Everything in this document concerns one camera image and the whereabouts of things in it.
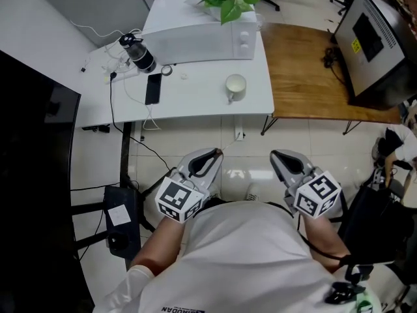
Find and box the person's right forearm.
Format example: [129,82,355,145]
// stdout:
[298,215,352,274]

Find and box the black cable bundle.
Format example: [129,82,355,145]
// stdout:
[322,46,347,85]

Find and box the black clip-on device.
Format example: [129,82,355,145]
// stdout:
[325,256,374,305]

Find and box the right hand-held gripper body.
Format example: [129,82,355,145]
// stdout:
[283,166,343,220]

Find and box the black blender bottle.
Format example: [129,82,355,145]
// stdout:
[118,33,157,75]

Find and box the person's white shirt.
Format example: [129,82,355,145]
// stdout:
[93,200,382,313]

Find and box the person's left forearm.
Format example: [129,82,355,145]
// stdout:
[130,218,187,277]

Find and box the black hairpin table leg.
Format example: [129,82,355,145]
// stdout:
[343,120,361,136]
[260,115,279,137]

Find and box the white power strip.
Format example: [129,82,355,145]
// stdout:
[104,70,139,85]

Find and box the grey backed monitor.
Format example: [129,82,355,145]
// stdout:
[331,0,417,110]

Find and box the white mug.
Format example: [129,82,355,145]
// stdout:
[225,73,248,105]

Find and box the black smartphone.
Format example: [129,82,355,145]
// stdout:
[144,72,163,106]

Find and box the white charging cable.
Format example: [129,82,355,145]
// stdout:
[122,76,162,132]

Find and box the thin white wall cable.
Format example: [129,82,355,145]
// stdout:
[70,20,143,50]

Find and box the black office chair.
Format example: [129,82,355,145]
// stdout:
[338,181,417,287]

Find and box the grey cabinet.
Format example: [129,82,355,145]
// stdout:
[39,0,158,48]

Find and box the large black screen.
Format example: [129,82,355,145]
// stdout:
[0,50,95,313]

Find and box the person's right white shoe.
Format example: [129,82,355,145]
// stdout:
[244,183,261,202]

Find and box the black power cable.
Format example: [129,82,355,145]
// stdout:
[108,72,177,173]

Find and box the black floor box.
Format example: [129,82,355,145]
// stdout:
[104,185,143,262]

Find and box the white desk leg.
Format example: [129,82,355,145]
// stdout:
[233,116,246,142]

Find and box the green potted plant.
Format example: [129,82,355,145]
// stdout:
[188,0,271,26]

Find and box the black metal stand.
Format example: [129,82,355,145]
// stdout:
[70,121,179,264]

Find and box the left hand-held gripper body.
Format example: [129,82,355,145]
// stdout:
[154,164,220,223]

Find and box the black desk controller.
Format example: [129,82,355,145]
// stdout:
[81,125,111,134]

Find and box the white microwave oven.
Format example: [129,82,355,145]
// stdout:
[141,0,259,66]

